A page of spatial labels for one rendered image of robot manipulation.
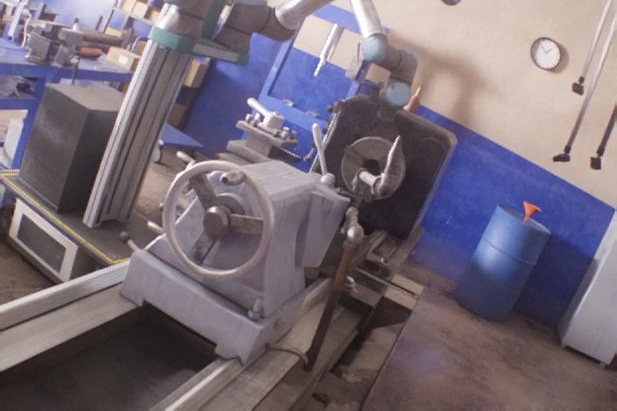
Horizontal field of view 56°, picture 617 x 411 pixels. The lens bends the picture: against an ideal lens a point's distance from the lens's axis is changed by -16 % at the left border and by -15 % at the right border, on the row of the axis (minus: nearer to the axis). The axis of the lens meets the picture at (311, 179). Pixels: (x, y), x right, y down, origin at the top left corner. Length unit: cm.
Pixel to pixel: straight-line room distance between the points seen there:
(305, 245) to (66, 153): 167
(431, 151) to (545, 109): 346
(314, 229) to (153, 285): 42
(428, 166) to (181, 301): 172
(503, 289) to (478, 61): 211
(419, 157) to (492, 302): 296
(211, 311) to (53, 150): 188
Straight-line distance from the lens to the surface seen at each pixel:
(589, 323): 601
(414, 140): 290
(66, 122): 299
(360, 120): 294
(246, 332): 129
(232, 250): 132
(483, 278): 560
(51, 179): 306
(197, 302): 131
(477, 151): 618
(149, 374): 137
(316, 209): 153
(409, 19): 630
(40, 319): 120
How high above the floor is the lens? 146
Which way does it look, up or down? 11 degrees down
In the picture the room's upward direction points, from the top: 24 degrees clockwise
